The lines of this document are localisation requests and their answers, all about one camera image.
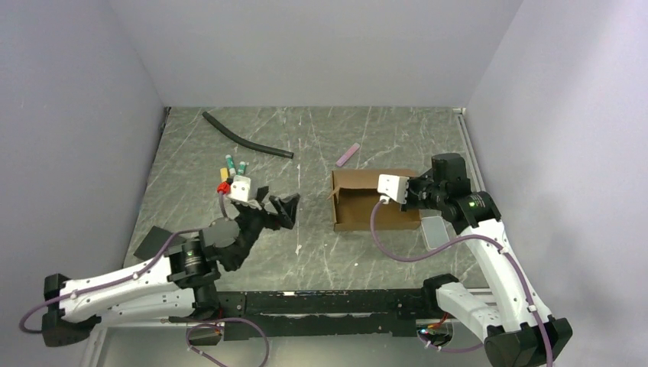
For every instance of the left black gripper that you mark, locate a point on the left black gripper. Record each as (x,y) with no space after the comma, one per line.
(287,209)

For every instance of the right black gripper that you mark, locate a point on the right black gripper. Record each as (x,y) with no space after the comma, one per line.
(411,184)

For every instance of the brown cardboard box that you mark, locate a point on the brown cardboard box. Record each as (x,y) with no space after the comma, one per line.
(354,195)

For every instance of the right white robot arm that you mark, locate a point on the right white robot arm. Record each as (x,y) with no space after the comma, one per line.
(519,330)

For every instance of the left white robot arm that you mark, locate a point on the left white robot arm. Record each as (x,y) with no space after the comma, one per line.
(179,280)

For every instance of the clear plastic lid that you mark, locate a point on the clear plastic lid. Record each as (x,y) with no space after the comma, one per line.
(434,232)

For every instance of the yellow marker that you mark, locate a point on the yellow marker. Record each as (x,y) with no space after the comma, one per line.
(224,174)

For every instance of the pink purple highlighter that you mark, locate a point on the pink purple highlighter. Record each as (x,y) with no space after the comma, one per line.
(347,155)

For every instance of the left black foam pad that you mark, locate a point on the left black foam pad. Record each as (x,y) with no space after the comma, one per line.
(152,243)

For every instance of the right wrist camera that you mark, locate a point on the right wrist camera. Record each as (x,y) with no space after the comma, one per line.
(392,188)

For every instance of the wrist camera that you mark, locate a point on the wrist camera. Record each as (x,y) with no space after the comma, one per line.
(240,190)
(392,188)

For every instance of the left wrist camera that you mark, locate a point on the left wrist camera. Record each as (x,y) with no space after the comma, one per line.
(240,190)

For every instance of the aluminium frame rail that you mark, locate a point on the aluminium frame rail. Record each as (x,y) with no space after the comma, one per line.
(483,245)

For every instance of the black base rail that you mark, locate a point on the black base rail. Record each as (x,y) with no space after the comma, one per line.
(396,312)

